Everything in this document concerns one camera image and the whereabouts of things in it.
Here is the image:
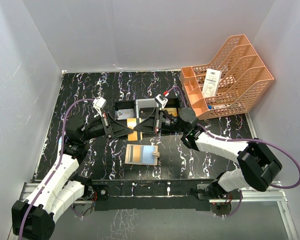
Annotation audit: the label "black card in white tray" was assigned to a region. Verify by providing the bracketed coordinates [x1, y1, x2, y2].
[138, 107, 154, 119]

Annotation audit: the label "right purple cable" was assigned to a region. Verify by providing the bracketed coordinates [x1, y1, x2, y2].
[166, 86, 300, 218]

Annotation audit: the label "left black tray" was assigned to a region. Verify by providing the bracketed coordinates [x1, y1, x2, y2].
[114, 100, 136, 121]

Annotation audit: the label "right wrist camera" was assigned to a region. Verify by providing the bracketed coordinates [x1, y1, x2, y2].
[154, 94, 168, 110]

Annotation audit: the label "black front base bar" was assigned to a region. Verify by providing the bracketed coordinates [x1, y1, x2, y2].
[91, 178, 243, 212]

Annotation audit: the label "aluminium frame rail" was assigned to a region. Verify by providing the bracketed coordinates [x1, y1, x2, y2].
[8, 181, 300, 240]

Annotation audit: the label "silver card in left tray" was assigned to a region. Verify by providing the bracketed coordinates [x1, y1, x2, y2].
[117, 108, 135, 120]

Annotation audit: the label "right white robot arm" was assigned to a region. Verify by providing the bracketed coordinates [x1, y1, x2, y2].
[133, 107, 283, 198]

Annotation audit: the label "white paper receipt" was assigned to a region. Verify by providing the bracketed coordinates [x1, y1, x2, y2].
[202, 68, 222, 98]

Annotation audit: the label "black tray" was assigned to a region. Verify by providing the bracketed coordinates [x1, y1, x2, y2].
[163, 97, 183, 114]
[114, 100, 136, 121]

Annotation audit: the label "right black tray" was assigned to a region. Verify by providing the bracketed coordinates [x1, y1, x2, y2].
[163, 97, 183, 114]

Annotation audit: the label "gold card with black stripe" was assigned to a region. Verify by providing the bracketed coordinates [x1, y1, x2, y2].
[126, 117, 143, 142]

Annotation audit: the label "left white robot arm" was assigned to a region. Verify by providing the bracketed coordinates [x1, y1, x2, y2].
[11, 113, 133, 240]

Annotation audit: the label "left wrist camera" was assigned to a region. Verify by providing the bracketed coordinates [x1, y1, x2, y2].
[92, 97, 107, 116]

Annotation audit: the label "blue packaged item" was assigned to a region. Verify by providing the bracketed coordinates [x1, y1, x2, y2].
[57, 137, 63, 155]

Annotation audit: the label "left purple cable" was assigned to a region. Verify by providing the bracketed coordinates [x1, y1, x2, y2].
[17, 98, 96, 240]

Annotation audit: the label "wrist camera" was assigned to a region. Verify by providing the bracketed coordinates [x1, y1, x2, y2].
[154, 94, 168, 110]
[92, 97, 107, 116]

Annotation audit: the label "beige leather card holder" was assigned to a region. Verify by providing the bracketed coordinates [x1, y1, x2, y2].
[125, 144, 160, 166]

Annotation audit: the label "orange plastic file organizer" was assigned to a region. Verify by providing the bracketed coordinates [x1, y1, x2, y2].
[180, 34, 274, 120]

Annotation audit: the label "gold card in right tray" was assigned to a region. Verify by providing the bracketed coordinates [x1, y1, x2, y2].
[165, 108, 178, 117]

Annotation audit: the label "purple cable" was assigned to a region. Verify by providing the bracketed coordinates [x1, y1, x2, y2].
[17, 98, 96, 240]
[166, 86, 300, 218]

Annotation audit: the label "white middle tray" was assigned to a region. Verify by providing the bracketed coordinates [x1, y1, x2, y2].
[135, 98, 158, 120]

